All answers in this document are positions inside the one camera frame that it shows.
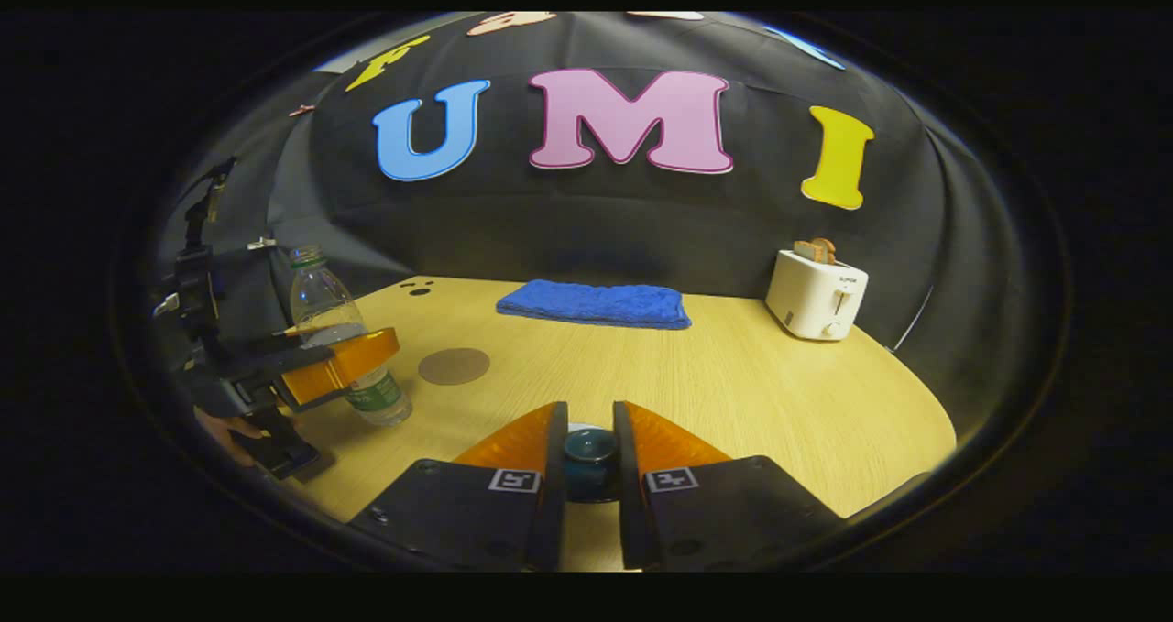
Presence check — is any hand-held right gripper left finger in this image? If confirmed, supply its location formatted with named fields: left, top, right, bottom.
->
left=348, top=401, right=571, bottom=573

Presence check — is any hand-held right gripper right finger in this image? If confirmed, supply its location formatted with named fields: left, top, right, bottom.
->
left=612, top=400, right=849, bottom=573

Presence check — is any clear plastic water bottle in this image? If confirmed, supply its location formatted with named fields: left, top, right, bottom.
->
left=290, top=245, right=414, bottom=427

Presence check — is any dark teal teacup lid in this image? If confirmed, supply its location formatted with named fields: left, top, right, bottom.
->
left=563, top=423, right=622, bottom=504

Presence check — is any round brown coaster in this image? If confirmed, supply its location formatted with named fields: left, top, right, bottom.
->
left=418, top=347, right=491, bottom=387

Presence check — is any folded blue towel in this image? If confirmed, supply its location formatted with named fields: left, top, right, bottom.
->
left=496, top=279, right=694, bottom=331

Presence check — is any white toaster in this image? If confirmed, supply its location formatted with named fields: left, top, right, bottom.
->
left=764, top=249, right=870, bottom=342

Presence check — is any black backdrop cloth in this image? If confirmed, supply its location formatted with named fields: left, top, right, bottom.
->
left=151, top=11, right=1069, bottom=440

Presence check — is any white toaster cable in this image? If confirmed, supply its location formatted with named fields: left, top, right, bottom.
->
left=893, top=283, right=936, bottom=354

